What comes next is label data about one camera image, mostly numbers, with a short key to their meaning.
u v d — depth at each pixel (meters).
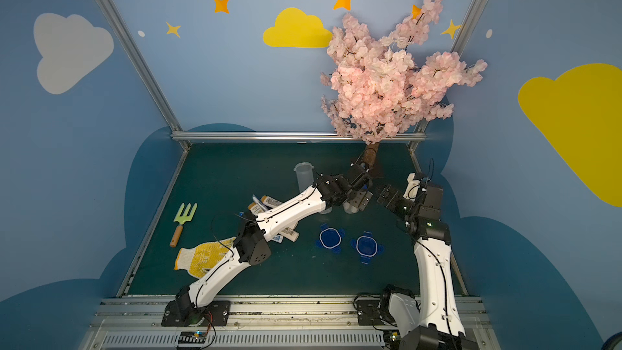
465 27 0.81
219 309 0.75
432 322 0.40
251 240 0.56
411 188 0.67
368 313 0.75
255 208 0.97
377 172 0.70
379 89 0.69
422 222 0.54
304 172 1.06
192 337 0.73
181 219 0.94
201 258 0.85
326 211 0.65
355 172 0.67
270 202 0.98
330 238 0.91
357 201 0.78
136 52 0.87
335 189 0.65
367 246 0.88
